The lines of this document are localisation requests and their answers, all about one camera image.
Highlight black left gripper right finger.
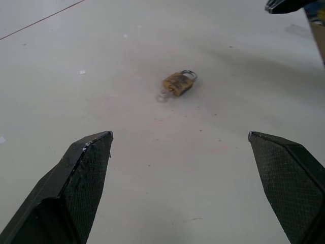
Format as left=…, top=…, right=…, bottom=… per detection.
left=248, top=131, right=325, bottom=244

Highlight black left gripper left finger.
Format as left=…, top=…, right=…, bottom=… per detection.
left=0, top=131, right=114, bottom=244

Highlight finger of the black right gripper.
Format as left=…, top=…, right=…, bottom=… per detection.
left=264, top=0, right=320, bottom=14

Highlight brown cardboard box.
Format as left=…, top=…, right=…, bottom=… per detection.
left=303, top=0, right=325, bottom=68

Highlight brass padlock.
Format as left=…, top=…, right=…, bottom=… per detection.
left=162, top=69, right=198, bottom=98

